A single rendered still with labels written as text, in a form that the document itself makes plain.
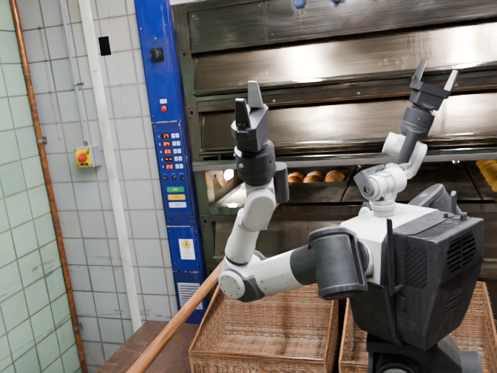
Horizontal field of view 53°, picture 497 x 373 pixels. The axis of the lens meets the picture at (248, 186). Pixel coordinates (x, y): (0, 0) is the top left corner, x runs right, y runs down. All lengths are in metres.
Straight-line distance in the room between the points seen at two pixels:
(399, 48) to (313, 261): 1.19
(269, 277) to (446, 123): 1.15
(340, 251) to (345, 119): 1.10
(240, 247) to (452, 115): 1.17
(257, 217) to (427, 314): 0.44
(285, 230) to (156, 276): 0.74
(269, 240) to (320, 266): 1.22
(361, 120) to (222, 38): 0.69
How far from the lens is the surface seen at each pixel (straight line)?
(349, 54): 2.12
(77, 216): 2.76
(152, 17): 2.34
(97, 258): 2.78
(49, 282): 2.85
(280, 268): 1.19
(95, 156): 2.55
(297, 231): 2.29
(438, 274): 1.15
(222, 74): 2.24
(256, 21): 2.21
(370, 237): 1.19
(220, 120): 2.28
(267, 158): 1.08
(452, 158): 2.00
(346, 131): 2.13
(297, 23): 2.17
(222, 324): 2.44
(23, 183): 2.68
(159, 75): 2.33
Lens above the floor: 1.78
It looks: 13 degrees down
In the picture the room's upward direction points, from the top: 6 degrees counter-clockwise
